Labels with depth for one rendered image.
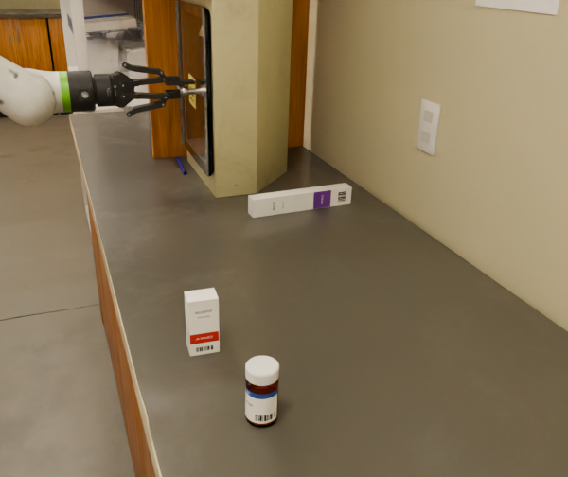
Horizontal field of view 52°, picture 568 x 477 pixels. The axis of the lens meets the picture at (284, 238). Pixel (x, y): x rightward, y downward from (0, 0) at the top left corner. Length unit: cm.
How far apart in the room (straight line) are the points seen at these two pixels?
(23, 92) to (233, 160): 50
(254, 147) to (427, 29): 49
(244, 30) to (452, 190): 59
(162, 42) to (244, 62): 39
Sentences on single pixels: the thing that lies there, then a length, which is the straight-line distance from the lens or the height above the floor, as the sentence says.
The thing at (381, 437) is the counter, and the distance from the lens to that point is 81.
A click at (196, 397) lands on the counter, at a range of 85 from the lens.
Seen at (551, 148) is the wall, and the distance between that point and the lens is 112.
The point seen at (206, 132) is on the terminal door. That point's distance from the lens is 147.
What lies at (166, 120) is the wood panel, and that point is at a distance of 181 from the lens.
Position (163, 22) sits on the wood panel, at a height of 133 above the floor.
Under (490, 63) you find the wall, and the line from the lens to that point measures 124.
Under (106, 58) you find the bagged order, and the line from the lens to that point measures 278.
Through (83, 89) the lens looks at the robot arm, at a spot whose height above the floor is 121.
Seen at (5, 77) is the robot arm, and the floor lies 127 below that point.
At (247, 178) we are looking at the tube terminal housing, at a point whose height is 98.
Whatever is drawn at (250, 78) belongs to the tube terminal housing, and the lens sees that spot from 145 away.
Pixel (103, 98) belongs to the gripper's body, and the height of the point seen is 119.
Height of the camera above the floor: 149
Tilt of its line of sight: 25 degrees down
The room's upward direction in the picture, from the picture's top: 2 degrees clockwise
